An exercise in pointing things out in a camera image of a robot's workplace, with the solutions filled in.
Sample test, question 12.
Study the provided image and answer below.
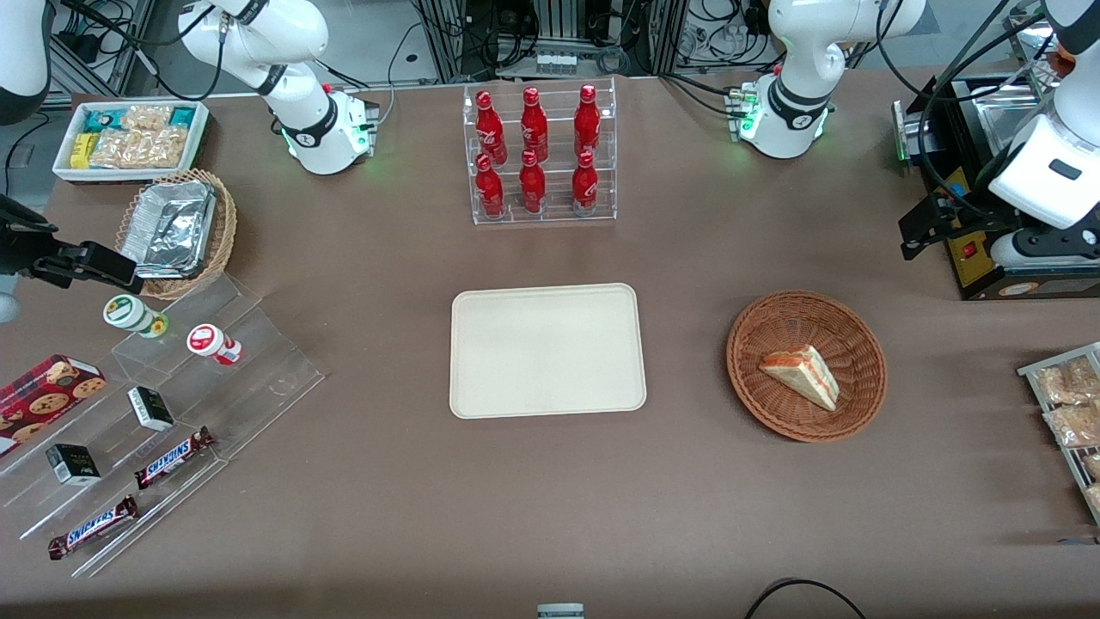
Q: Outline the aluminium frame post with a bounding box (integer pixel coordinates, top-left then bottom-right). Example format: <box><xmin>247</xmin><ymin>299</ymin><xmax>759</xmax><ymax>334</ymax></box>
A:
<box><xmin>47</xmin><ymin>0</ymin><xmax>157</xmax><ymax>102</ymax></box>

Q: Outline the aluminium foil container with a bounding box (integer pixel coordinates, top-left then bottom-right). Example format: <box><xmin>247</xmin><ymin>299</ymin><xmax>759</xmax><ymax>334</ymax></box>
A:
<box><xmin>119</xmin><ymin>180</ymin><xmax>217</xmax><ymax>281</ymax></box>

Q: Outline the aluminium frame rack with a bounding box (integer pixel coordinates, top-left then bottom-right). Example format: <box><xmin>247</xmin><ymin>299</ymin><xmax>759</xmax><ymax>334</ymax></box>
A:
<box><xmin>411</xmin><ymin>0</ymin><xmax>693</xmax><ymax>84</ymax></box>

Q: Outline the beige rectangular serving tray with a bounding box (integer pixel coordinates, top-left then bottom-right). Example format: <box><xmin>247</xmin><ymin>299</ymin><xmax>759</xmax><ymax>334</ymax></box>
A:
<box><xmin>449</xmin><ymin>283</ymin><xmax>648</xmax><ymax>420</ymax></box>

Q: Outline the triangle sandwich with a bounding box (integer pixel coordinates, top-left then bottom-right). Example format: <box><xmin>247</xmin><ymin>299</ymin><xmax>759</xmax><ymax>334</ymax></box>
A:
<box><xmin>758</xmin><ymin>345</ymin><xmax>840</xmax><ymax>413</ymax></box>

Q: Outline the white rectangular snack bin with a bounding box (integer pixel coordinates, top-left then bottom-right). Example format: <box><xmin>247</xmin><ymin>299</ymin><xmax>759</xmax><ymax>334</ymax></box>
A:
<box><xmin>52</xmin><ymin>100</ymin><xmax>211</xmax><ymax>185</ymax></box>

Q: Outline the red lid yogurt cup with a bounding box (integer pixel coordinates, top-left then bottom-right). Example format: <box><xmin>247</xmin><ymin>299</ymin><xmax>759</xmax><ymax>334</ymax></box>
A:
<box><xmin>186</xmin><ymin>323</ymin><xmax>244</xmax><ymax>367</ymax></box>

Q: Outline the black table cable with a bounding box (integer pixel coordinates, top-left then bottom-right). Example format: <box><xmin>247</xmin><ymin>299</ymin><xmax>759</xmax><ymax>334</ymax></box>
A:
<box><xmin>742</xmin><ymin>577</ymin><xmax>871</xmax><ymax>619</ymax></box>

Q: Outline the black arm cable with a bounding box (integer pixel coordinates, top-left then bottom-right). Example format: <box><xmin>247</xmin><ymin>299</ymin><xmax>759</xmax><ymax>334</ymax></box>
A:
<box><xmin>58</xmin><ymin>0</ymin><xmax>226</xmax><ymax>102</ymax></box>
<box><xmin>875</xmin><ymin>0</ymin><xmax>1100</xmax><ymax>220</ymax></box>

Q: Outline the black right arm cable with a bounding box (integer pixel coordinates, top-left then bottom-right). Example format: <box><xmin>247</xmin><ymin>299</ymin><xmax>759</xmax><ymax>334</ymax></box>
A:
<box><xmin>58</xmin><ymin>0</ymin><xmax>226</xmax><ymax>102</ymax></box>

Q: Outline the tan wicker basket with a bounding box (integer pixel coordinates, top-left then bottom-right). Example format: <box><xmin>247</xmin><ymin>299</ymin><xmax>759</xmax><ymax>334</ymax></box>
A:
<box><xmin>115</xmin><ymin>169</ymin><xmax>238</xmax><ymax>301</ymax></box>

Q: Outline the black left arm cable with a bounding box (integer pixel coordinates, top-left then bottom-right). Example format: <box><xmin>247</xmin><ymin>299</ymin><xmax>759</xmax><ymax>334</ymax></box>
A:
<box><xmin>875</xmin><ymin>0</ymin><xmax>1100</xmax><ymax>220</ymax></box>

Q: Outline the clear rice cracker bag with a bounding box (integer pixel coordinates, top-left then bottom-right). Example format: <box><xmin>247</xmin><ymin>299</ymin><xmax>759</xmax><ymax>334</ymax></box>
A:
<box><xmin>89</xmin><ymin>128</ymin><xmax>188</xmax><ymax>170</ymax></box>
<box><xmin>120</xmin><ymin>104</ymin><xmax>174</xmax><ymax>132</ymax></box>

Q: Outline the small black box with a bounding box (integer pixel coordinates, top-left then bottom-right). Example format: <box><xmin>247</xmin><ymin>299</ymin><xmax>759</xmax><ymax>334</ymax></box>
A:
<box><xmin>126</xmin><ymin>386</ymin><xmax>176</xmax><ymax>433</ymax></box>
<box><xmin>45</xmin><ymin>443</ymin><xmax>102</xmax><ymax>487</ymax></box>

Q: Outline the clear acrylic bottle rack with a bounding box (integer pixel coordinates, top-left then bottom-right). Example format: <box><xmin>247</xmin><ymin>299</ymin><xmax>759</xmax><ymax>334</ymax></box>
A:
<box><xmin>462</xmin><ymin>77</ymin><xmax>619</xmax><ymax>227</ymax></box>

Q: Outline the grey wire rack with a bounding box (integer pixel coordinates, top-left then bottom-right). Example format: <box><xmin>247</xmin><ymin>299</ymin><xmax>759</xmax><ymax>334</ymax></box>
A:
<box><xmin>1017</xmin><ymin>341</ymin><xmax>1100</xmax><ymax>527</ymax></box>

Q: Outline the red cookie box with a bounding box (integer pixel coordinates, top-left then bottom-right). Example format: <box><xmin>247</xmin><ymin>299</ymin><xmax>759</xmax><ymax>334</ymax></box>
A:
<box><xmin>0</xmin><ymin>353</ymin><xmax>109</xmax><ymax>458</ymax></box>

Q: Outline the red cola bottle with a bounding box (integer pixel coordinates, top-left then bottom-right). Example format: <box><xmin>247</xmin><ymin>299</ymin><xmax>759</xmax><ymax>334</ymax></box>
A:
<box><xmin>518</xmin><ymin>150</ymin><xmax>547</xmax><ymax>215</ymax></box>
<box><xmin>474</xmin><ymin>153</ymin><xmax>506</xmax><ymax>219</ymax></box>
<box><xmin>474</xmin><ymin>90</ymin><xmax>509</xmax><ymax>166</ymax></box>
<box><xmin>520</xmin><ymin>87</ymin><xmax>550</xmax><ymax>164</ymax></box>
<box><xmin>573</xmin><ymin>84</ymin><xmax>602</xmax><ymax>160</ymax></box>
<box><xmin>571</xmin><ymin>150</ymin><xmax>600</xmax><ymax>217</ymax></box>

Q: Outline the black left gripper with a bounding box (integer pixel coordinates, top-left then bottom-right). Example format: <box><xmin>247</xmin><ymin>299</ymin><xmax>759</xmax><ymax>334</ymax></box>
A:
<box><xmin>899</xmin><ymin>191</ymin><xmax>1100</xmax><ymax>261</ymax></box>

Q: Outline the black countertop appliance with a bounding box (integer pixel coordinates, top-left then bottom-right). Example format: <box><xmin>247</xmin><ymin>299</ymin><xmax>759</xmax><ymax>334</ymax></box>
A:
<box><xmin>891</xmin><ymin>72</ymin><xmax>1100</xmax><ymax>302</ymax></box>

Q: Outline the clear acrylic step stand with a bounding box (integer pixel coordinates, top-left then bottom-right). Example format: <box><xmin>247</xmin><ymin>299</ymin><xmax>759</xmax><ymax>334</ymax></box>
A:
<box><xmin>0</xmin><ymin>273</ymin><xmax>327</xmax><ymax>579</ymax></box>

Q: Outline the snickers chocolate bar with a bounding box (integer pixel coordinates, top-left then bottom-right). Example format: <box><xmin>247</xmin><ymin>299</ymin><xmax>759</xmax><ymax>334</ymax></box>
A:
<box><xmin>46</xmin><ymin>494</ymin><xmax>141</xmax><ymax>562</ymax></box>
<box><xmin>132</xmin><ymin>426</ymin><xmax>217</xmax><ymax>492</ymax></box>

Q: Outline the brown round wicker basket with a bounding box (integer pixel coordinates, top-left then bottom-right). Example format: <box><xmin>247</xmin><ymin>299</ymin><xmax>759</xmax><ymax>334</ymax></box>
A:
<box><xmin>726</xmin><ymin>291</ymin><xmax>888</xmax><ymax>444</ymax></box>

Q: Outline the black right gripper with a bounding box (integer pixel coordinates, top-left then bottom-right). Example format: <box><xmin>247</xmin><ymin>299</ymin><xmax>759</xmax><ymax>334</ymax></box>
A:
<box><xmin>0</xmin><ymin>194</ymin><xmax>145</xmax><ymax>295</ymax></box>

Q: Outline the green lid yogurt cup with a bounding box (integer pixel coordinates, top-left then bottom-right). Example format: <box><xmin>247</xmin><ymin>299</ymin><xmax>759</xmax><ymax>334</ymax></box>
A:
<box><xmin>102</xmin><ymin>294</ymin><xmax>169</xmax><ymax>340</ymax></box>

